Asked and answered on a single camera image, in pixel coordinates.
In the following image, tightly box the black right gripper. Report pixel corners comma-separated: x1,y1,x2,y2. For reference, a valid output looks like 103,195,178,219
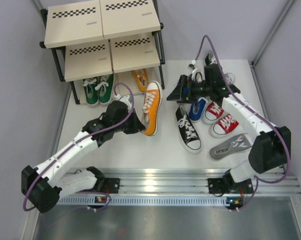
166,75,212,105

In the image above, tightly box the grey sneaker at back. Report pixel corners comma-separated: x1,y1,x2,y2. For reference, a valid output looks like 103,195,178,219
223,72,236,85

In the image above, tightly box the beige black shoe shelf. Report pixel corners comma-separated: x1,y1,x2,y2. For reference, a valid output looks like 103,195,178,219
40,0,165,105

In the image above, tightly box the red sneaker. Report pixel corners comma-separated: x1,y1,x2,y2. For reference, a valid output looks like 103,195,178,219
210,114,239,138
203,101,225,125

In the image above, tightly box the green sneaker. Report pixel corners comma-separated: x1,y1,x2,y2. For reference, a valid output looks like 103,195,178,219
82,78,99,106
95,73,115,105

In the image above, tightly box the aluminium mounting rail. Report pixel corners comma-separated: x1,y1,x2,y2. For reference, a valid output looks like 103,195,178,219
31,167,301,198

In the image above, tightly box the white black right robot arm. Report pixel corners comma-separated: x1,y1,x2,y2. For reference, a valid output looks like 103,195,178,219
166,61,291,193

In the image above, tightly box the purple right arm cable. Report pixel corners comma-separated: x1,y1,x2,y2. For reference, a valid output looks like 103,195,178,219
194,34,291,213

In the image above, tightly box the grey slotted cable duct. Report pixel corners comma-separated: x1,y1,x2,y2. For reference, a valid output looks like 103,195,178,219
57,194,235,207

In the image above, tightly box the grey sneaker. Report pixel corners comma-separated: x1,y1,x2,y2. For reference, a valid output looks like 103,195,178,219
223,72,236,85
209,133,253,161

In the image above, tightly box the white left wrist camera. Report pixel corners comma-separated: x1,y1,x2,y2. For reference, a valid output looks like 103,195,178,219
114,94,134,108

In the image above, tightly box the black sneaker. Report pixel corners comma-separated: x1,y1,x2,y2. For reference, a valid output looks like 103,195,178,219
204,50,217,66
175,104,202,154

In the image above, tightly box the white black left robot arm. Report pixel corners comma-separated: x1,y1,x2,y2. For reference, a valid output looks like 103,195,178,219
21,98,145,213

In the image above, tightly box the orange sneaker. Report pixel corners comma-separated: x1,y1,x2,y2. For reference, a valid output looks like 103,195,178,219
131,68,149,94
141,81,163,137

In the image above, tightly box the blue sneaker lower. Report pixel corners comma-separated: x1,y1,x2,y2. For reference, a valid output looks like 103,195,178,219
188,97,207,122

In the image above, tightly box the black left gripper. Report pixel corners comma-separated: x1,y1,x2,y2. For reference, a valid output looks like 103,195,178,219
113,108,146,135

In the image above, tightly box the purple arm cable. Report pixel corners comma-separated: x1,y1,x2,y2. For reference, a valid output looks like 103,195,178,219
194,34,291,213
22,83,135,213

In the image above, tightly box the red sneaker lower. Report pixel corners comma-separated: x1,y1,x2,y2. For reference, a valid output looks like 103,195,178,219
210,114,239,138

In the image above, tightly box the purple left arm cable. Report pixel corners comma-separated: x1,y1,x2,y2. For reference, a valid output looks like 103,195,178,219
22,83,135,213

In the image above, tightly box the grey sneaker in front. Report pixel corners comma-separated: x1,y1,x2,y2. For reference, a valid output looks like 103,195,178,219
209,133,253,161

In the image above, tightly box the red sneaker upper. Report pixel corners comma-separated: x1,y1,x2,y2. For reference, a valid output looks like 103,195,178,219
203,101,225,125

